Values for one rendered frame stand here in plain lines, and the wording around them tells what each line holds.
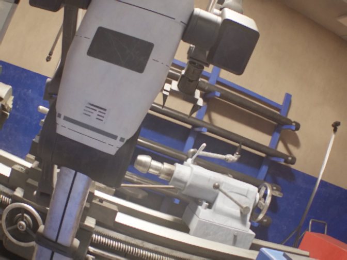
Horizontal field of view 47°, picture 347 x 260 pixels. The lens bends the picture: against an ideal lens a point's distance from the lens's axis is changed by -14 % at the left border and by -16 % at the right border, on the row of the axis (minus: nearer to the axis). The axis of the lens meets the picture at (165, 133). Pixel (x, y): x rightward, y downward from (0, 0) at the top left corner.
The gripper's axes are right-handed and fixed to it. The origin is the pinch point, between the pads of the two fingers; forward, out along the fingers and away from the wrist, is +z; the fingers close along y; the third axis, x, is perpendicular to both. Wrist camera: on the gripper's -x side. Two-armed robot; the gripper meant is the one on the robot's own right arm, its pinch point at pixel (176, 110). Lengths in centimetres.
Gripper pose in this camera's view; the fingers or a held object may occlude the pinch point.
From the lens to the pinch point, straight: 163.4
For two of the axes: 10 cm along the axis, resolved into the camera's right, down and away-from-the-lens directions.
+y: -9.3, -3.5, -1.0
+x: -1.0, 5.2, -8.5
